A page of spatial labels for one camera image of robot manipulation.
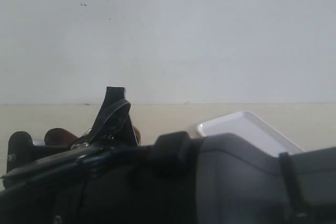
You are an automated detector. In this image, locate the brown wooden spoon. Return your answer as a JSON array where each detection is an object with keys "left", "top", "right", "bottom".
[{"left": 44, "top": 128, "right": 78, "bottom": 146}]

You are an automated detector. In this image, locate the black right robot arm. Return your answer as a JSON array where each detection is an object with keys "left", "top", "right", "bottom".
[{"left": 1, "top": 87, "right": 335, "bottom": 223}]

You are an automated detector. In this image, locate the white rectangular plastic tray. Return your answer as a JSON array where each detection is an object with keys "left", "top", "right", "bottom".
[{"left": 196, "top": 111, "right": 304, "bottom": 157}]

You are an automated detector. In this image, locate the stainless steel bowl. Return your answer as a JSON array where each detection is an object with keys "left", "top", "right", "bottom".
[{"left": 133, "top": 126, "right": 141, "bottom": 146}]

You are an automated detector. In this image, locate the black camera cable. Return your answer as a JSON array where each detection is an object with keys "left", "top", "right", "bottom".
[{"left": 76, "top": 99, "right": 132, "bottom": 146}]

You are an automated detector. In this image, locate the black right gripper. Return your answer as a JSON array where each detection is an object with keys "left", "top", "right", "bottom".
[{"left": 1, "top": 87, "right": 194, "bottom": 223}]

